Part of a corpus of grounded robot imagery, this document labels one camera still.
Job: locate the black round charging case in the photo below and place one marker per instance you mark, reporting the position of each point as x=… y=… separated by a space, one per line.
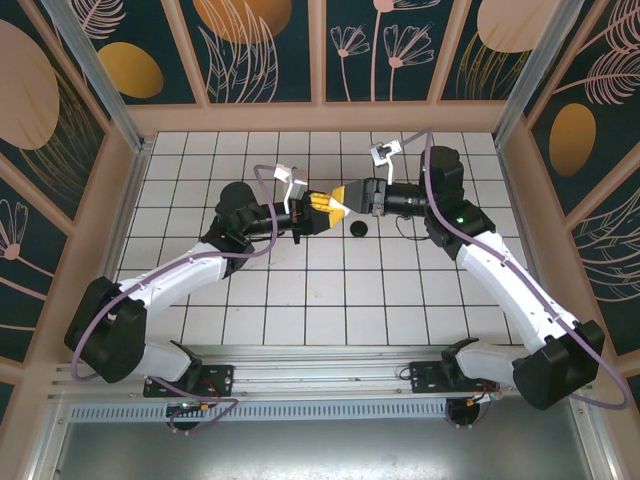
x=359 y=229

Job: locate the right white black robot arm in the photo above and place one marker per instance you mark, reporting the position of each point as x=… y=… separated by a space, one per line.
x=505 y=285

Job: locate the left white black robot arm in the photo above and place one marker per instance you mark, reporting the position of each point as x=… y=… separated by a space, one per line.
x=175 y=275

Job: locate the grey metal sheet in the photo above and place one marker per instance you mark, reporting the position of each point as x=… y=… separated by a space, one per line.
x=320 y=450

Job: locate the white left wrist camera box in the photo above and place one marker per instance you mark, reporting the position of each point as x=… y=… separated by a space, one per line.
x=299 y=190

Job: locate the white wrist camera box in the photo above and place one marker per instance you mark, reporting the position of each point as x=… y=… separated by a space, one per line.
x=385 y=150
x=299 y=190

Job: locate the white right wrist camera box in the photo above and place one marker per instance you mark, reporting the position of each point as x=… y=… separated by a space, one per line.
x=385 y=150

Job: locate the aluminium mounting rail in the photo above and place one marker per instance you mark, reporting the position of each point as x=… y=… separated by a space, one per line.
x=320 y=365

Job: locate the aluminium corner post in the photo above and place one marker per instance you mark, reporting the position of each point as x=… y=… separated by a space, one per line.
x=540 y=65
x=100 y=80

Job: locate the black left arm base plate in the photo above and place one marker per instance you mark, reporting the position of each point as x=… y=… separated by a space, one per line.
x=215 y=377

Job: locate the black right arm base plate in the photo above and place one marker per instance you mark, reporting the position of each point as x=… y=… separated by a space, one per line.
x=425 y=377

